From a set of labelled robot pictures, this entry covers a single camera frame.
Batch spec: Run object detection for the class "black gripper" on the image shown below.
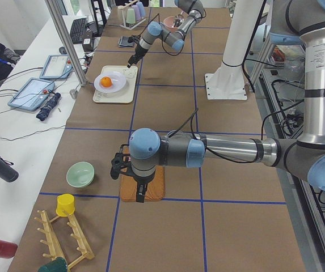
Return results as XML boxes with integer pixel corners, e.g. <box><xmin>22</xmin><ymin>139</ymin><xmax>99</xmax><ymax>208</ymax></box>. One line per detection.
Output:
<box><xmin>133</xmin><ymin>173</ymin><xmax>154</xmax><ymax>203</ymax></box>
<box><xmin>127</xmin><ymin>46</ymin><xmax>147</xmax><ymax>68</ymax></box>

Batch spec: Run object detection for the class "white ribbed plate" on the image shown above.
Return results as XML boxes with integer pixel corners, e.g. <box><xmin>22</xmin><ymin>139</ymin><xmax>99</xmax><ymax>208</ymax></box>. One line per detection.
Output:
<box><xmin>94</xmin><ymin>71</ymin><xmax>126</xmax><ymax>94</ymax></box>

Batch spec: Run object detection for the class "orange fruit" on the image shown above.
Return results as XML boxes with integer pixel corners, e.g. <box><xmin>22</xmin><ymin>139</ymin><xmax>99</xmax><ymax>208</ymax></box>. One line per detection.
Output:
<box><xmin>100</xmin><ymin>76</ymin><xmax>113</xmax><ymax>88</ymax></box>

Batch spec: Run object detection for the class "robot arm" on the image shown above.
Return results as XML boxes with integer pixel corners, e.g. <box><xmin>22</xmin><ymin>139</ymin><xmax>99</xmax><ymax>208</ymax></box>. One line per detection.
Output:
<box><xmin>127</xmin><ymin>0</ymin><xmax>205</xmax><ymax>68</ymax></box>
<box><xmin>126</xmin><ymin>1</ymin><xmax>325</xmax><ymax>202</ymax></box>

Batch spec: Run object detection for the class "cream bear tray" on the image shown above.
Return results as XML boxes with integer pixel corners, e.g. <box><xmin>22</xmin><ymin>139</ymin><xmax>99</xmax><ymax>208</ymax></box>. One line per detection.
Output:
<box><xmin>92</xmin><ymin>65</ymin><xmax>138</xmax><ymax>104</ymax></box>

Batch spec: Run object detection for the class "wooden cutting board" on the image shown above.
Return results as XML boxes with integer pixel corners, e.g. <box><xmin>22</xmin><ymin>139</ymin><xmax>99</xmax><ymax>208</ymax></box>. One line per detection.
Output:
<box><xmin>119</xmin><ymin>147</ymin><xmax>165</xmax><ymax>202</ymax></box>

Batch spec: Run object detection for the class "grey folded cloth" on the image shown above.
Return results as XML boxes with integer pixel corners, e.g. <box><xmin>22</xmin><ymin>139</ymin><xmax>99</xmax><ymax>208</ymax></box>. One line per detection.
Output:
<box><xmin>118</xmin><ymin>36</ymin><xmax>135</xmax><ymax>48</ymax></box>

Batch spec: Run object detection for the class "white cup rack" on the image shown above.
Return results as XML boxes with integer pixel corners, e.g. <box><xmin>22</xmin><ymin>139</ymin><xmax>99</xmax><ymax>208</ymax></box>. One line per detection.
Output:
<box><xmin>119</xmin><ymin>18</ymin><xmax>146</xmax><ymax>30</ymax></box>

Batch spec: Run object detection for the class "green cup on rack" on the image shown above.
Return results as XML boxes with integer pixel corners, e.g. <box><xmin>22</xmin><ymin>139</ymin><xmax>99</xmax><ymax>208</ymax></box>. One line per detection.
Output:
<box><xmin>126</xmin><ymin>7</ymin><xmax>136</xmax><ymax>25</ymax></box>

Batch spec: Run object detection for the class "purple cup on rack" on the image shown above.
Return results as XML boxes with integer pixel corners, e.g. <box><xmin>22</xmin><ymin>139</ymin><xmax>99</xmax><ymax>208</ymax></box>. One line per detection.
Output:
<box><xmin>132</xmin><ymin>4</ymin><xmax>141</xmax><ymax>21</ymax></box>

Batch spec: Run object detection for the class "beige cup on rack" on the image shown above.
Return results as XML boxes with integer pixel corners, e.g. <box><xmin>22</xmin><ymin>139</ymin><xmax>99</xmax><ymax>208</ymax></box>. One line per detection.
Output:
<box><xmin>117</xmin><ymin>6</ymin><xmax>125</xmax><ymax>24</ymax></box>

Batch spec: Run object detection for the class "pink bowl with ice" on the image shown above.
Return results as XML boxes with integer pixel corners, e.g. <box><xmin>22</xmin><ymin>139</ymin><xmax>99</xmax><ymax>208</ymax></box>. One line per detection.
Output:
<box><xmin>163</xmin><ymin>16</ymin><xmax>178</xmax><ymax>32</ymax></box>

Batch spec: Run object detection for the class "blue cup on rack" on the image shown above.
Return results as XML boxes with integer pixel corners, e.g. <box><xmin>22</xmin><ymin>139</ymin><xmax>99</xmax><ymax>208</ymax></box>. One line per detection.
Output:
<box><xmin>136</xmin><ymin>2</ymin><xmax>146</xmax><ymax>18</ymax></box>

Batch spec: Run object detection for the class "metal ice scoop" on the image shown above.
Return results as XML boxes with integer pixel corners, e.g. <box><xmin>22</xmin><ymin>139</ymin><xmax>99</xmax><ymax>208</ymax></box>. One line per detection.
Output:
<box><xmin>173</xmin><ymin>14</ymin><xmax>185</xmax><ymax>28</ymax></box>

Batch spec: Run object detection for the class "green bowl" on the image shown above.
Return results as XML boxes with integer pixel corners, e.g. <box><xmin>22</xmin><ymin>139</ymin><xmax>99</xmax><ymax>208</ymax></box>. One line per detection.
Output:
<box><xmin>66</xmin><ymin>161</ymin><xmax>95</xmax><ymax>188</ymax></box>

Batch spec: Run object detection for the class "black keyboard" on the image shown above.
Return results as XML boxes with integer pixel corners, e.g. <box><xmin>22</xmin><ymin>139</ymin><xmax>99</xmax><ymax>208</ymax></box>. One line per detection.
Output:
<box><xmin>69</xmin><ymin>18</ymin><xmax>87</xmax><ymax>44</ymax></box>

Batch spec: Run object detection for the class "black computer mouse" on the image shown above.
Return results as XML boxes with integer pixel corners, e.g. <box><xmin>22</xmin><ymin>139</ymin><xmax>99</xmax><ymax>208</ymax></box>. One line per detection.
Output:
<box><xmin>58</xmin><ymin>46</ymin><xmax>67</xmax><ymax>55</ymax></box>

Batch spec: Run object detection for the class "far teach pendant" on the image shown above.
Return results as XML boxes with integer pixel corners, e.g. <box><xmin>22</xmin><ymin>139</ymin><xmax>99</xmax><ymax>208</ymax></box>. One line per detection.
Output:
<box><xmin>39</xmin><ymin>54</ymin><xmax>73</xmax><ymax>80</ymax></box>

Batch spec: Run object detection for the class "teach pendant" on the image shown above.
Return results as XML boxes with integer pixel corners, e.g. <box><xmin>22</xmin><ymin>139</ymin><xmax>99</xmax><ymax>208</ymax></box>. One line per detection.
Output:
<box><xmin>7</xmin><ymin>78</ymin><xmax>55</xmax><ymax>112</ymax></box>
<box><xmin>39</xmin><ymin>54</ymin><xmax>73</xmax><ymax>80</ymax></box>

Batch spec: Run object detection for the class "yellow mug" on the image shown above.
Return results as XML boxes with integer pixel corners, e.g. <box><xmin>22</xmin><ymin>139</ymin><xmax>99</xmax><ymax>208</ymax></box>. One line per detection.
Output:
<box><xmin>56</xmin><ymin>194</ymin><xmax>75</xmax><ymax>217</ymax></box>

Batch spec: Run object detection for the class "folded dark blue umbrella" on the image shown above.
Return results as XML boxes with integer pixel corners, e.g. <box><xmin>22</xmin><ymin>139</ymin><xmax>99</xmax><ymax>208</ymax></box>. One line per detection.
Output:
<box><xmin>36</xmin><ymin>92</ymin><xmax>61</xmax><ymax>121</ymax></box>

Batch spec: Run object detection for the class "wooden mug rack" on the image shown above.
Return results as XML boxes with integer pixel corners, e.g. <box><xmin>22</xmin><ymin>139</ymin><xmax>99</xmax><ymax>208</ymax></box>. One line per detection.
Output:
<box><xmin>34</xmin><ymin>210</ymin><xmax>95</xmax><ymax>271</ymax></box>

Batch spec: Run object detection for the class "near teach pendant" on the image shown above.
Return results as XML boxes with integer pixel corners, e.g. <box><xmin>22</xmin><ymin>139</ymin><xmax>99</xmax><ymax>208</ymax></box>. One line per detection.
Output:
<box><xmin>7</xmin><ymin>78</ymin><xmax>55</xmax><ymax>112</ymax></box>

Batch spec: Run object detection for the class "dark green mug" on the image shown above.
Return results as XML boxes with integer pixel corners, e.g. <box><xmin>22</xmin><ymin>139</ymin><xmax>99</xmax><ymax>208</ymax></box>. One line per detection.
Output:
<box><xmin>38</xmin><ymin>257</ymin><xmax>68</xmax><ymax>272</ymax></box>

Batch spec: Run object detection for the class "wooden rack handle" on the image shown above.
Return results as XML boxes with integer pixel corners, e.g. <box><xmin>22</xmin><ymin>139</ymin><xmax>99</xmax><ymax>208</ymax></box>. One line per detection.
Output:
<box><xmin>124</xmin><ymin>0</ymin><xmax>138</xmax><ymax>8</ymax></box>

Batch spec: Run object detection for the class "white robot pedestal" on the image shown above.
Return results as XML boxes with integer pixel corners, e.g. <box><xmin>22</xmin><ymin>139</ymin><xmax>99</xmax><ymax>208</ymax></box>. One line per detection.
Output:
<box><xmin>205</xmin><ymin>0</ymin><xmax>265</xmax><ymax>100</ymax></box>

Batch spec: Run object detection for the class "aluminium frame post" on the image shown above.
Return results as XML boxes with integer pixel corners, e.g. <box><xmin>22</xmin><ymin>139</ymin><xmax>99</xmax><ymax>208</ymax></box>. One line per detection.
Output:
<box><xmin>45</xmin><ymin>0</ymin><xmax>87</xmax><ymax>87</ymax></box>

